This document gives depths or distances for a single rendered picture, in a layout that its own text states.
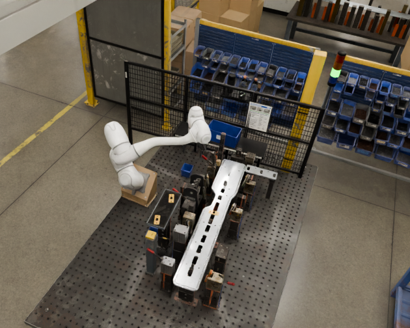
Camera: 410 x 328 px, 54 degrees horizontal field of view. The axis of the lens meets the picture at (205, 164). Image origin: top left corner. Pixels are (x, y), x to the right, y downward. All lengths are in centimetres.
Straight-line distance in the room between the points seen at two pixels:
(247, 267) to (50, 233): 215
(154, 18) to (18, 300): 325
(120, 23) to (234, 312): 357
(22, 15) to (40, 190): 455
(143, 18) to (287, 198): 265
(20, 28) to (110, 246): 306
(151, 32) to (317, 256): 315
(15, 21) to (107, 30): 496
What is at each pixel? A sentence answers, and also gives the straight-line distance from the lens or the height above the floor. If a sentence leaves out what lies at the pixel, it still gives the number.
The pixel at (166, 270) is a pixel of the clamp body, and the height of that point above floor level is 99.
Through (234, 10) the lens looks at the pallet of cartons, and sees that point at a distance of 747.
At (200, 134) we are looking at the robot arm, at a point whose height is 182.
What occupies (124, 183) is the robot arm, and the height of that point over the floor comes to 105.
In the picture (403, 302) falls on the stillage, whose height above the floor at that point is 16.
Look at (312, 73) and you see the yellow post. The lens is 354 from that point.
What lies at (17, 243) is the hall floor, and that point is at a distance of 453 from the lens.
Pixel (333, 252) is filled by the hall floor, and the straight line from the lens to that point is 459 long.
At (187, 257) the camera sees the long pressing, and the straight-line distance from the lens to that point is 298.
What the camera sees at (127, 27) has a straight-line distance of 517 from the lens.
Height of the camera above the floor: 347
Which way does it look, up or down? 43 degrees down
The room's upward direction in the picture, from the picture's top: 6 degrees clockwise
